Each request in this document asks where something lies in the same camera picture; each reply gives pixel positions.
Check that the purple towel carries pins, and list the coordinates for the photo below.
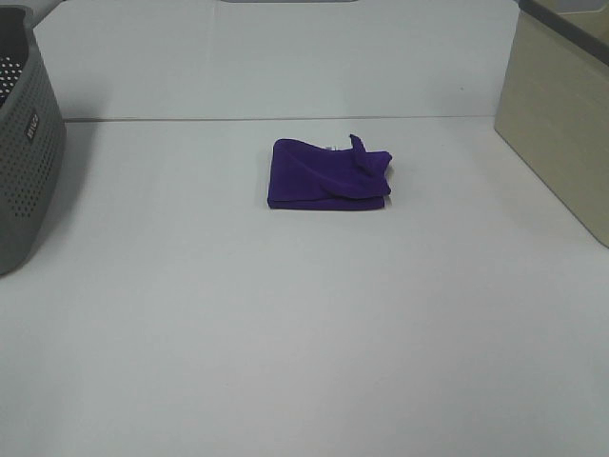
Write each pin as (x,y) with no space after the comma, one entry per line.
(307,177)

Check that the beige storage box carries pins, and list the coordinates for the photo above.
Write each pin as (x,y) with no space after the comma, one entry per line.
(553,109)

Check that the grey perforated plastic basket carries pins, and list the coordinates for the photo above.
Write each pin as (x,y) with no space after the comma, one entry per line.
(33,131)

